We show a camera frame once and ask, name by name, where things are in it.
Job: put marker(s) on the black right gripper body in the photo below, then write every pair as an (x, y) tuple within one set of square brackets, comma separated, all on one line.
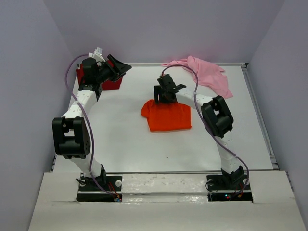
[(163, 97)]

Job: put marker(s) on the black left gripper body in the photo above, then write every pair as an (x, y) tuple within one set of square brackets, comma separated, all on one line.
[(103, 75)]

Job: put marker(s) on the orange t-shirt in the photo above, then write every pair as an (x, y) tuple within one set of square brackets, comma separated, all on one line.
[(166, 117)]

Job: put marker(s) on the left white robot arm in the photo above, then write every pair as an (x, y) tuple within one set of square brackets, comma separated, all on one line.
[(72, 133)]

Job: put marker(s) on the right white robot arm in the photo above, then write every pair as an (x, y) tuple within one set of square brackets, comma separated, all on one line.
[(218, 121)]

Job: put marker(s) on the dark red folded t-shirt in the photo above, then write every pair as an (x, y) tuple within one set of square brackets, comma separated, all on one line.
[(107, 85)]

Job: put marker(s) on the pink t-shirt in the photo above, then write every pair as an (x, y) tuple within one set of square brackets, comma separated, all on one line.
[(209, 74)]

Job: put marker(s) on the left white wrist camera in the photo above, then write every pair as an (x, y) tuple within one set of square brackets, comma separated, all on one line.
[(97, 55)]

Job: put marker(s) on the aluminium table edge rail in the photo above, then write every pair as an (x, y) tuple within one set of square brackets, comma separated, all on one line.
[(245, 72)]

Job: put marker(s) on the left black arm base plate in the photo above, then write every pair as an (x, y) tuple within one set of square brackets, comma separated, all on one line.
[(89, 191)]

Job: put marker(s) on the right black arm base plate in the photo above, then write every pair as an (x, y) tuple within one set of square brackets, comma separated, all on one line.
[(218, 191)]

